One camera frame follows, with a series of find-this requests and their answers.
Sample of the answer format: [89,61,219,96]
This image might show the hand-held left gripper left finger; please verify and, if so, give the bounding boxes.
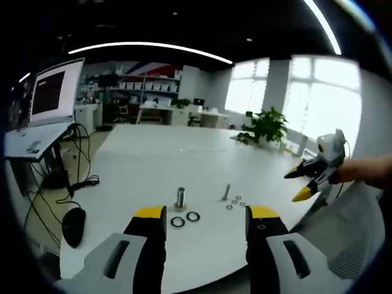
[56,205,168,294]

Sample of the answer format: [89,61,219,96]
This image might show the grey mesh chair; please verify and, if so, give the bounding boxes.
[293,180,385,281]

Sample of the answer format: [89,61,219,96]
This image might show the black computer mouse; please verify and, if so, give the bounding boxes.
[62,207,87,249]

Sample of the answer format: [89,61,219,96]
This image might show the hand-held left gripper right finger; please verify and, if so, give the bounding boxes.
[244,205,345,294]

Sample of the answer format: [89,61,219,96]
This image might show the black cables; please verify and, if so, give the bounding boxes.
[23,122,100,249]

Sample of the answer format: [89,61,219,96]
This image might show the white low desk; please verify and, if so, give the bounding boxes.
[137,102,230,128]

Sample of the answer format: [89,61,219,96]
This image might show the large threaded stud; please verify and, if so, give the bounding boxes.
[173,187,188,213]

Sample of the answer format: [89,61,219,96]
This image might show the white cabinet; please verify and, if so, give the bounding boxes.
[74,103,104,132]

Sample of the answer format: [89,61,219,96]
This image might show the thin threaded stud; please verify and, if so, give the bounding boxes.
[219,183,232,203]

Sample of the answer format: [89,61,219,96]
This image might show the green potted plant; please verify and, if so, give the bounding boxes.
[237,107,290,147]

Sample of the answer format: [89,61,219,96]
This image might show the storage shelf with white bins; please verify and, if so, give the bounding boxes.
[107,72,183,108]

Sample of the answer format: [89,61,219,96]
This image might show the grey side desk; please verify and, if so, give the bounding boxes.
[4,122,77,197]

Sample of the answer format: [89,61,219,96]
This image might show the computer monitor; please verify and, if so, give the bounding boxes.
[29,57,86,127]

